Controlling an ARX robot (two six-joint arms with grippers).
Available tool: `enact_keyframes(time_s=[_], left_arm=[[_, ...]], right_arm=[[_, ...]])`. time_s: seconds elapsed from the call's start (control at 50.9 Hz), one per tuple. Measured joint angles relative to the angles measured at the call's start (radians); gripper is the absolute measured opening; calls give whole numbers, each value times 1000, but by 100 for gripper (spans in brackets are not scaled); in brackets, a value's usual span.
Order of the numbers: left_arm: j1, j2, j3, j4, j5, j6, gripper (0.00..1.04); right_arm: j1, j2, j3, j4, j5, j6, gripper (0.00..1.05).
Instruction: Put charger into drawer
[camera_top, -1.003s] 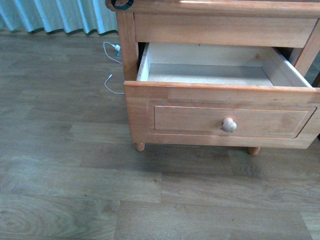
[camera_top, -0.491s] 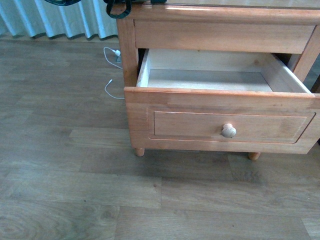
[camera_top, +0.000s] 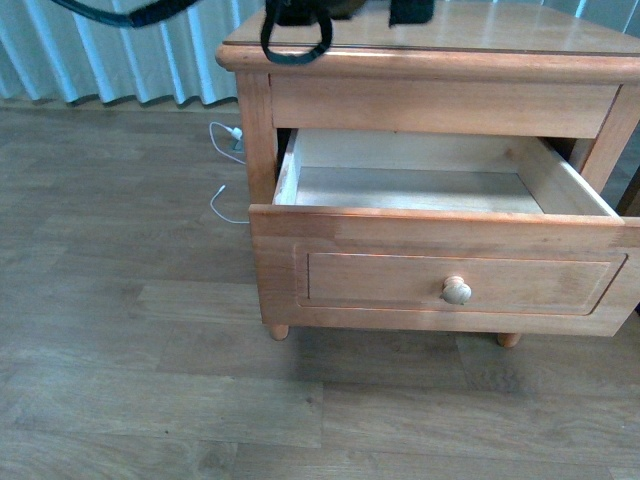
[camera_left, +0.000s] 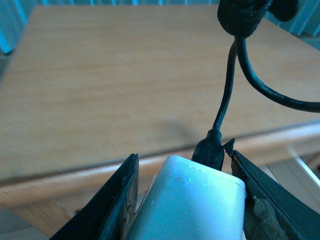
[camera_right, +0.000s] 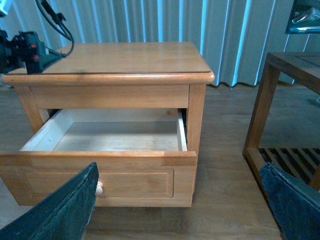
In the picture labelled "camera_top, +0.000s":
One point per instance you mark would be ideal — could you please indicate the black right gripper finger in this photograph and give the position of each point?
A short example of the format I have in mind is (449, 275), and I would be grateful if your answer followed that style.
(410, 12)

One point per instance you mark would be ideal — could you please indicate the wooden drawer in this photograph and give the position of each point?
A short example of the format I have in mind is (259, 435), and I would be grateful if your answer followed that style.
(444, 232)

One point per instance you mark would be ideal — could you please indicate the pale green curtain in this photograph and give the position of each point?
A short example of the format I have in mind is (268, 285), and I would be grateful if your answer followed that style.
(49, 53)

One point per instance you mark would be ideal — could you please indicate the open grey floor socket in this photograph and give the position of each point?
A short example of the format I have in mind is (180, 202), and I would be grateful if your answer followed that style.
(238, 146)

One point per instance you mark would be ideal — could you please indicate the wooden nightstand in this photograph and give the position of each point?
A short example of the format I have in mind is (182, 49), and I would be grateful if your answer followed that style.
(585, 105)

